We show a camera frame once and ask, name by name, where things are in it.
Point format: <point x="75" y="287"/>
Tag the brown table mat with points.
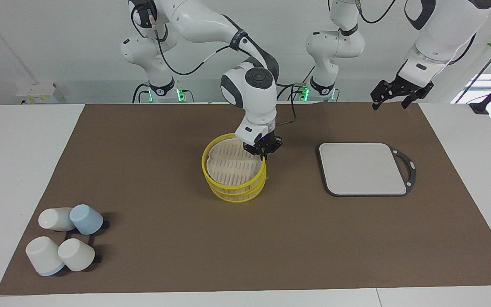
<point x="164" y="238"/>

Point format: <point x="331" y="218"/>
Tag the white cup with blue base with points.
<point x="43" y="256"/>

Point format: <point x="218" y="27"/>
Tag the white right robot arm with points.
<point x="254" y="91"/>

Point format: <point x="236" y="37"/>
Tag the white box with yellow labels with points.
<point x="36" y="91"/>

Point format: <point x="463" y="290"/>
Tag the light blue cup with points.
<point x="87" y="218"/>

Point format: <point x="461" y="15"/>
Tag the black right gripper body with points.
<point x="264" y="144"/>

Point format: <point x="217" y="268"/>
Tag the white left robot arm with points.
<point x="446" y="25"/>

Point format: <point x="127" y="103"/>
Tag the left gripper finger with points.
<point x="375" y="104"/>
<point x="407" y="102"/>

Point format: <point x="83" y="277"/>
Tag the black cup rack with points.
<point x="105" y="224"/>

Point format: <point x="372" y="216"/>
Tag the yellow bamboo steamer basket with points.
<point x="235" y="196"/>

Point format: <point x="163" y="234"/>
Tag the cream beige cup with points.
<point x="76" y="255"/>

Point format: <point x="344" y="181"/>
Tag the plain white cup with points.
<point x="53" y="218"/>

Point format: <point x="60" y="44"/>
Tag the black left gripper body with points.
<point x="407" y="87"/>

